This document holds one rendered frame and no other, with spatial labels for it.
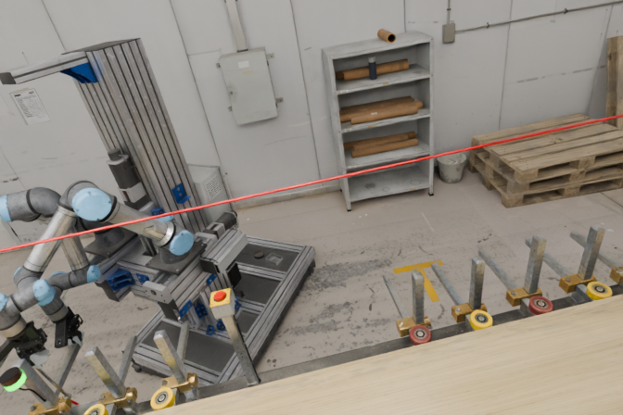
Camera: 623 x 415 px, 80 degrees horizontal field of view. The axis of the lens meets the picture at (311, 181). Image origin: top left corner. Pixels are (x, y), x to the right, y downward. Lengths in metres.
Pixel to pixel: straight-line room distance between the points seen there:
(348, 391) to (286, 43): 2.89
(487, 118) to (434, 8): 1.31
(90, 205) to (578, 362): 1.80
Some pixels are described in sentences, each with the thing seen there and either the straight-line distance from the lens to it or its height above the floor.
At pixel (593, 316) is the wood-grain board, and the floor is 0.90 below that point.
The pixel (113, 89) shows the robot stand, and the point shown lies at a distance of 1.90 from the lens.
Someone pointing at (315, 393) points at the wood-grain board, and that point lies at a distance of 1.49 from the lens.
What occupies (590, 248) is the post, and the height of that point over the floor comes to 1.02.
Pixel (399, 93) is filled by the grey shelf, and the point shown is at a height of 0.99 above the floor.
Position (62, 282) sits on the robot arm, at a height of 1.14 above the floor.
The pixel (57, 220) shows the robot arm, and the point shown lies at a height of 1.49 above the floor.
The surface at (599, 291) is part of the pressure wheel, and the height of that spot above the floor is 0.90.
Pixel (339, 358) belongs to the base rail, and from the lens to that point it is 1.79.
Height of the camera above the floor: 2.18
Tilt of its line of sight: 29 degrees down
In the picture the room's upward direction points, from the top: 10 degrees counter-clockwise
